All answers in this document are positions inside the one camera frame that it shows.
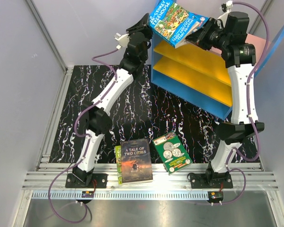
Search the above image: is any aluminium rail frame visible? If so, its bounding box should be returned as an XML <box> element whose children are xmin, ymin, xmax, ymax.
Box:
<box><xmin>22</xmin><ymin>163</ymin><xmax>279</xmax><ymax>191</ymax></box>

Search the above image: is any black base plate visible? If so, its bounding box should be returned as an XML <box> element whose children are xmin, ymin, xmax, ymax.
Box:
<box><xmin>65</xmin><ymin>173</ymin><xmax>108</xmax><ymax>189</ymax></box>
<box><xmin>187</xmin><ymin>172</ymin><xmax>233</xmax><ymax>189</ymax></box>

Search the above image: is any slotted white cable duct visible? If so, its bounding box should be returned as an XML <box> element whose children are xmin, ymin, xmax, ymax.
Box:
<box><xmin>32</xmin><ymin>190</ymin><xmax>209</xmax><ymax>201</ymax></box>

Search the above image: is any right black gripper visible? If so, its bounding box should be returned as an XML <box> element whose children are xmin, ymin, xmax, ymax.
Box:
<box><xmin>184</xmin><ymin>17</ymin><xmax>229</xmax><ymax>51</ymax></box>

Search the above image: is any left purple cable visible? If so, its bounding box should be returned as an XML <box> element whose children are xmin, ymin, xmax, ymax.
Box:
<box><xmin>48</xmin><ymin>46</ymin><xmax>120</xmax><ymax>223</ymax></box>

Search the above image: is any colourful wooden bookshelf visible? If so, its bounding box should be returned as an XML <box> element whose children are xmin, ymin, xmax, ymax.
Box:
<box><xmin>151</xmin><ymin>21</ymin><xmax>284</xmax><ymax>121</ymax></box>

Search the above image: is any blue 26-Storey Treehouse book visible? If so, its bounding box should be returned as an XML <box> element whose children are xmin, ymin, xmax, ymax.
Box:
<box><xmin>149</xmin><ymin>0</ymin><xmax>209</xmax><ymax>48</ymax></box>

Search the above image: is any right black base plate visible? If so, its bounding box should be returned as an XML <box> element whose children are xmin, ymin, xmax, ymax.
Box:
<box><xmin>187</xmin><ymin>172</ymin><xmax>233</xmax><ymax>189</ymax></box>

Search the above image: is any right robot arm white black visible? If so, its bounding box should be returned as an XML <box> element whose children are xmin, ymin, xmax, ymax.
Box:
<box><xmin>186</xmin><ymin>11</ymin><xmax>265</xmax><ymax>189</ymax></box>

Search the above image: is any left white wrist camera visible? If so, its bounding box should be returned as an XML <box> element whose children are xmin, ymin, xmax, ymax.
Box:
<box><xmin>114</xmin><ymin>33</ymin><xmax>130</xmax><ymax>50</ymax></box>

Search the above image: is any green 65-Storey Treehouse book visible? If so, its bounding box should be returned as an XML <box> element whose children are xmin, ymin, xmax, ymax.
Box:
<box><xmin>115</xmin><ymin>146</ymin><xmax>123</xmax><ymax>184</ymax></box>

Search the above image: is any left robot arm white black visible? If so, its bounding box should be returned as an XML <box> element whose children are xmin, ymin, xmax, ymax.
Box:
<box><xmin>65</xmin><ymin>13</ymin><xmax>153</xmax><ymax>188</ymax></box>

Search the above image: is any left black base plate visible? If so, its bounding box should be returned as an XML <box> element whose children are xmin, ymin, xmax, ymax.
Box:
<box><xmin>65</xmin><ymin>173</ymin><xmax>108</xmax><ymax>189</ymax></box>

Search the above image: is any A Tale of Two Cities book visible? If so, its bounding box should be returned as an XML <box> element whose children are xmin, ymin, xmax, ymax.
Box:
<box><xmin>121</xmin><ymin>138</ymin><xmax>153</xmax><ymax>184</ymax></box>

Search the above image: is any green coin guide book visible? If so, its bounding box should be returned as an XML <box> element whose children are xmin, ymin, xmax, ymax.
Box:
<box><xmin>152</xmin><ymin>131</ymin><xmax>192</xmax><ymax>175</ymax></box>

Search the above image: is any black marble pattern mat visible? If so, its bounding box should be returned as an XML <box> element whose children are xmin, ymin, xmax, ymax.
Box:
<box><xmin>49</xmin><ymin>65</ymin><xmax>221</xmax><ymax>164</ymax></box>

